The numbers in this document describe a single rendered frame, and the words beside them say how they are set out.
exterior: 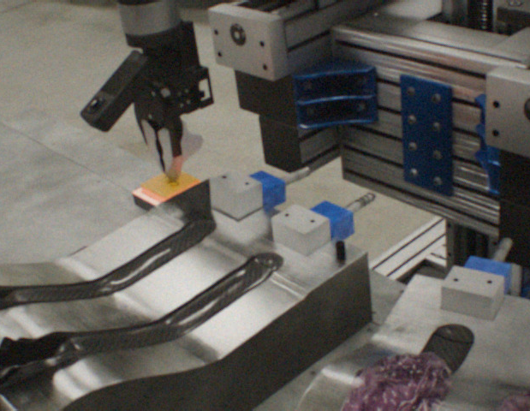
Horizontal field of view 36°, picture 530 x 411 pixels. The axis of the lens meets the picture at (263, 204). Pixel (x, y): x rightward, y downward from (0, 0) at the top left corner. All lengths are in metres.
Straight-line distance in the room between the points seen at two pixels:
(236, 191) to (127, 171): 0.39
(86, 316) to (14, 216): 0.45
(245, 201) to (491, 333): 0.30
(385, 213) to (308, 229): 1.75
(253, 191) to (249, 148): 2.14
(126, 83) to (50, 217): 0.25
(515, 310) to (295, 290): 0.21
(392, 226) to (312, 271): 1.70
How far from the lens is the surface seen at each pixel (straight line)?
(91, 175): 1.28
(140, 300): 0.83
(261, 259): 0.85
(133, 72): 1.05
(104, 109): 1.03
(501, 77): 0.95
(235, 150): 3.06
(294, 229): 0.84
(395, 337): 0.79
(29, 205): 1.24
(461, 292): 0.80
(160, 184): 1.14
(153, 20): 1.03
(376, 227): 2.51
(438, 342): 0.79
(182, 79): 1.07
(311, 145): 1.31
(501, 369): 0.76
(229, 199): 0.92
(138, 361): 0.72
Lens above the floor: 1.37
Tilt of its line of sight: 31 degrees down
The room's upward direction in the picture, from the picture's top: 8 degrees counter-clockwise
